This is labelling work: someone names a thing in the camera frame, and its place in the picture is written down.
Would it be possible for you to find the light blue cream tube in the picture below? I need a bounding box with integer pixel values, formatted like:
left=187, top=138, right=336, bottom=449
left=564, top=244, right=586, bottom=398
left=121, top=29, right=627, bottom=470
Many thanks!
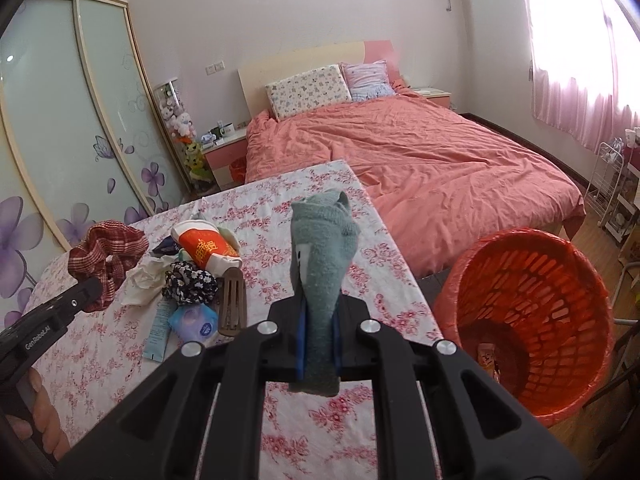
left=142, top=297, right=175, bottom=363

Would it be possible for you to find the blue tissue pack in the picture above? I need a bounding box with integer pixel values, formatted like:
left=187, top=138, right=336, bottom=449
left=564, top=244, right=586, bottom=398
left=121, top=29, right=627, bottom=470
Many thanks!
left=168, top=304, right=218, bottom=344

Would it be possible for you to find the red plaid cloth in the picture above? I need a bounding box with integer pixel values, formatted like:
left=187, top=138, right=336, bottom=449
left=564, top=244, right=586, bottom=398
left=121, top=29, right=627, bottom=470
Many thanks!
left=67, top=220, right=149, bottom=313

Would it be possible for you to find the orange plastic laundry basket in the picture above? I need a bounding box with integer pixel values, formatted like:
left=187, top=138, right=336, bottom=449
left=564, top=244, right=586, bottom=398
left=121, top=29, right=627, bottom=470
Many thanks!
left=432, top=229, right=613, bottom=427

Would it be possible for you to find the black daisy floral cloth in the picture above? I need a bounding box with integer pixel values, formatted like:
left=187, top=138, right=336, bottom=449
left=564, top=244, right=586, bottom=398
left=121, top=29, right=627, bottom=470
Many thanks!
left=162, top=261, right=218, bottom=307

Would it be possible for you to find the orange white paper cup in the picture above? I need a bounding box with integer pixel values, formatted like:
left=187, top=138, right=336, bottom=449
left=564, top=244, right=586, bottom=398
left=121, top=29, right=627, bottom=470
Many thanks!
left=170, top=220, right=242, bottom=278

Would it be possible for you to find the grey blue sock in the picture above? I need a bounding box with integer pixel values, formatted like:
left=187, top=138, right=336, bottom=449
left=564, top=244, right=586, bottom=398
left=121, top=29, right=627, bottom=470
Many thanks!
left=290, top=188, right=359, bottom=398

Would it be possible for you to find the light green sock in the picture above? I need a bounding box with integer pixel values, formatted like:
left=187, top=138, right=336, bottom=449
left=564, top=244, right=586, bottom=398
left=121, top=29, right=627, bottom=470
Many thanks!
left=191, top=211, right=240, bottom=257

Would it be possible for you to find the person's left hand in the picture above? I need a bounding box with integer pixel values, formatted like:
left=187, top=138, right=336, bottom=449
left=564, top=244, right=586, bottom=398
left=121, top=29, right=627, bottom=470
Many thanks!
left=28, top=368, right=70, bottom=460

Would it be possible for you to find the brown hair comb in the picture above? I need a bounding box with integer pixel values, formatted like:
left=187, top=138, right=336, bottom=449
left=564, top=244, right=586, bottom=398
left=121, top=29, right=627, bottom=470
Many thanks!
left=218, top=268, right=247, bottom=337

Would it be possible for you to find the floral glass wardrobe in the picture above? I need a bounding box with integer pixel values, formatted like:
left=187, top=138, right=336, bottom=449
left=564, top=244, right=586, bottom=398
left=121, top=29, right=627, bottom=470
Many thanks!
left=1, top=0, right=188, bottom=325

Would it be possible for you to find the plush toy display tube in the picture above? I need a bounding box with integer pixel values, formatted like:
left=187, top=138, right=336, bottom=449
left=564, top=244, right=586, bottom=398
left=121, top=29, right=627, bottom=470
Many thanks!
left=153, top=78, right=215, bottom=193

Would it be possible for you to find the salmon pink bed duvet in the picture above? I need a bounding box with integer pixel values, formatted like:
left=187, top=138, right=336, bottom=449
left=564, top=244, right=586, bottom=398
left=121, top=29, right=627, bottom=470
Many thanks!
left=246, top=92, right=586, bottom=278

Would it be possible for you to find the pink white nightstand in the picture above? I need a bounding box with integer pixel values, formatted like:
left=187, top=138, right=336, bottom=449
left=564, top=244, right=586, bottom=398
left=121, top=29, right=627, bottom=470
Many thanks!
left=203, top=128, right=247, bottom=191

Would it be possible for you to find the white mug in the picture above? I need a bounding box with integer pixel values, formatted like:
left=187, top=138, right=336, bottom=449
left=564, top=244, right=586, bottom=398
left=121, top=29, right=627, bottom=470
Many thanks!
left=219, top=122, right=235, bottom=138

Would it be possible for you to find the beige pink headboard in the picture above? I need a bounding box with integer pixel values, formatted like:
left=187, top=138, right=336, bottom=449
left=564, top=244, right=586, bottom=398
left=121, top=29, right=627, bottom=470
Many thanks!
left=238, top=40, right=400, bottom=118

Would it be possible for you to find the pink striped pillow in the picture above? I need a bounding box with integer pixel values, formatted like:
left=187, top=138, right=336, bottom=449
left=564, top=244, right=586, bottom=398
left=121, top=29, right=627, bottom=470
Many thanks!
left=340, top=60, right=395, bottom=102

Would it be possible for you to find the floral white pillow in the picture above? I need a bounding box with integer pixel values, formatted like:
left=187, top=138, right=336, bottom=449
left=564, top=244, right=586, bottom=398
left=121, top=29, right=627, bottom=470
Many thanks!
left=265, top=64, right=352, bottom=120

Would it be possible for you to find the pink window curtain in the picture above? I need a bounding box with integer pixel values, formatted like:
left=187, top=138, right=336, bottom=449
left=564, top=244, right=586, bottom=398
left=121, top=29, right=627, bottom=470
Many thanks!
left=526, top=0, right=639, bottom=152

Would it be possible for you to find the white wire rack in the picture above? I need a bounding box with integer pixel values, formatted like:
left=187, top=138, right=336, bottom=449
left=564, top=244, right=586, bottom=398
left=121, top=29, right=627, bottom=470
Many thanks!
left=585, top=138, right=639, bottom=245

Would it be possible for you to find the white wall socket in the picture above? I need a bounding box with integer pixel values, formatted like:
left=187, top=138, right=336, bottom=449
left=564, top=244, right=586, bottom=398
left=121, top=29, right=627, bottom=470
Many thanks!
left=205, top=61, right=226, bottom=75

